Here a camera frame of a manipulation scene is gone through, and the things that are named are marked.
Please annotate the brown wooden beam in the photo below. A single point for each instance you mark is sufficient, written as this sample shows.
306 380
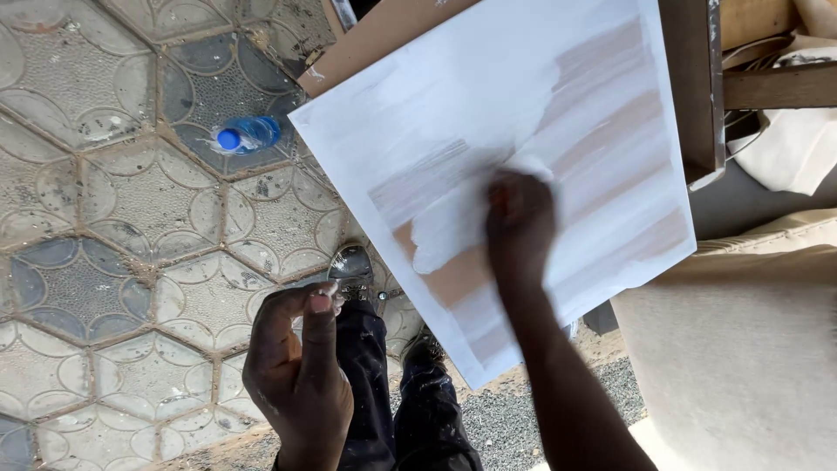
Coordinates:
781 86

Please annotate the beige upholstered cushion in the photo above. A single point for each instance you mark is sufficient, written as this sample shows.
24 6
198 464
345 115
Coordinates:
739 353

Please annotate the person's right fingers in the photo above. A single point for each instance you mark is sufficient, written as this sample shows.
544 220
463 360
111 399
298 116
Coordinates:
520 186

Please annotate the person's left hand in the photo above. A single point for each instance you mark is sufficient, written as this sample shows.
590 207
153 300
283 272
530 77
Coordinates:
294 386

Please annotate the blue-capped plastic water bottle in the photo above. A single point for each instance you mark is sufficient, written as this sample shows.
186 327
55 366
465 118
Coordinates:
248 134

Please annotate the paint-spattered dark trousers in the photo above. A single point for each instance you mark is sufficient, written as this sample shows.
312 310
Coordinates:
418 418

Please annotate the person's right hand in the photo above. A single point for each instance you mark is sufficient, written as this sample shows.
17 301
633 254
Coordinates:
520 229

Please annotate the person's left black shoe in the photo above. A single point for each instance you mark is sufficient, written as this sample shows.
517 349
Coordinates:
351 268

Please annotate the person's black shoe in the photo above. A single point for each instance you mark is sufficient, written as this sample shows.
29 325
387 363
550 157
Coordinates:
422 347
351 268

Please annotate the light wooden panel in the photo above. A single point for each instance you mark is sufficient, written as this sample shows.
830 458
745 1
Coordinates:
758 19

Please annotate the white painted board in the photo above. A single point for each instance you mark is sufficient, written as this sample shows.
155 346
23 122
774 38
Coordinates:
471 85

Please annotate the person's right black shoe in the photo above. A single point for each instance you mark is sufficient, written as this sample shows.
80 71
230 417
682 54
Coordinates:
422 347

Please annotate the dark wooden frame post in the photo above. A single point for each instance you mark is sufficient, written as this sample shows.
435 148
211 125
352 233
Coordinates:
690 85

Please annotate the brown hardboard sheet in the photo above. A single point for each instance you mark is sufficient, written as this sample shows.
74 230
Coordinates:
366 49

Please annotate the white cloth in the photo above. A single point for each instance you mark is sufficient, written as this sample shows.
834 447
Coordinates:
791 147

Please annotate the white paint rag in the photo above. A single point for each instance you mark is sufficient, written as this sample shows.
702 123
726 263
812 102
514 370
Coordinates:
531 166

